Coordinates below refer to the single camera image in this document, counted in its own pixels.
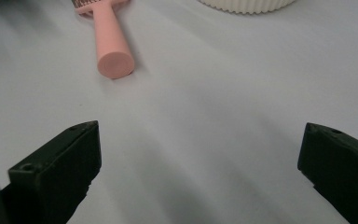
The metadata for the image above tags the pink hairbrush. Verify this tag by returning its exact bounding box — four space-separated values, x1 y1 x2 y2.
71 0 135 79

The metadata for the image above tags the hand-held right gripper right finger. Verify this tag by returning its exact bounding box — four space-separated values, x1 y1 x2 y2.
296 122 358 224

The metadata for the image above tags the white plastic basket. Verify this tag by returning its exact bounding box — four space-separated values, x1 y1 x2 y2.
197 0 297 15

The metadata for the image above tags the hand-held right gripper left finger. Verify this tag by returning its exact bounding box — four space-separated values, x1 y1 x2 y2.
0 120 103 224

